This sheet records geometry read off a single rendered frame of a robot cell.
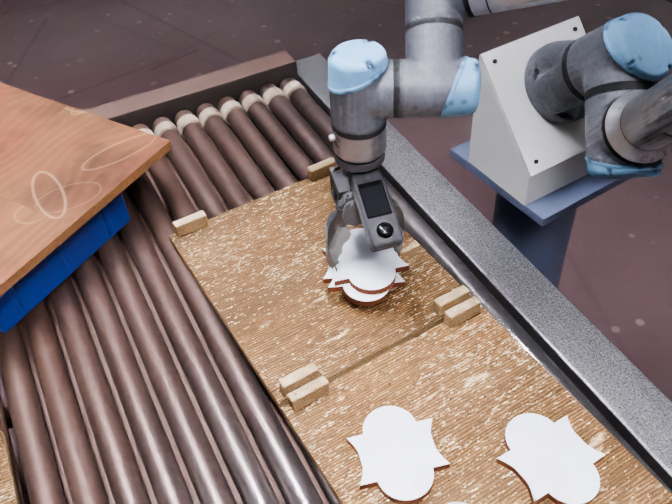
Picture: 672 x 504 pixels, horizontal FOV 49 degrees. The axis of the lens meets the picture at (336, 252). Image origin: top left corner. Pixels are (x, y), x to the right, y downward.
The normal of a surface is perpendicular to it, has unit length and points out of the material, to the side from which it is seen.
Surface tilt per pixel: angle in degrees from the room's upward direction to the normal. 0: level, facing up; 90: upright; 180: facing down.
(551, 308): 0
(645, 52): 39
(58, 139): 0
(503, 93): 46
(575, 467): 0
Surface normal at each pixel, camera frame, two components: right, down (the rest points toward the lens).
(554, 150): 0.34, -0.07
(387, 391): -0.04, -0.71
